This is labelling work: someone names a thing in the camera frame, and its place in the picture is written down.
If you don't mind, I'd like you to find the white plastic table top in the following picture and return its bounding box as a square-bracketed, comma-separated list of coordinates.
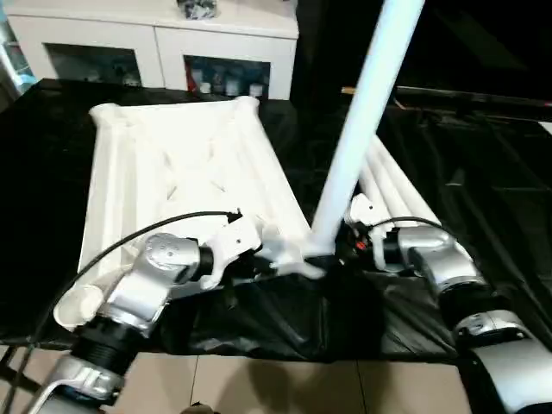
[53, 95, 328, 333]

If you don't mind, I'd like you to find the black plastic mat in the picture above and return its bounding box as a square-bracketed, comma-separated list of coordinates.
[0, 77, 552, 363]

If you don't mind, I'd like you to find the black bundle on cabinet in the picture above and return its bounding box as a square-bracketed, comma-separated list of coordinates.
[176, 0, 216, 21]

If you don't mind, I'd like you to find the black folding table frame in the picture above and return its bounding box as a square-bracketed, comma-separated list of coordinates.
[0, 344, 40, 402]

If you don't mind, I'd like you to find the white cabinet with glass doors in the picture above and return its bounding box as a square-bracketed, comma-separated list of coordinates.
[6, 0, 299, 101]

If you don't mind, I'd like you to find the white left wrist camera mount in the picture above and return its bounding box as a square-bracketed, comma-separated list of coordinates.
[200, 215, 271, 291]

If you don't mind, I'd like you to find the white plastic table leg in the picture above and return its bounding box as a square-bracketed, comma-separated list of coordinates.
[374, 137, 443, 228]
[304, 0, 426, 260]
[366, 148, 415, 219]
[357, 166, 389, 212]

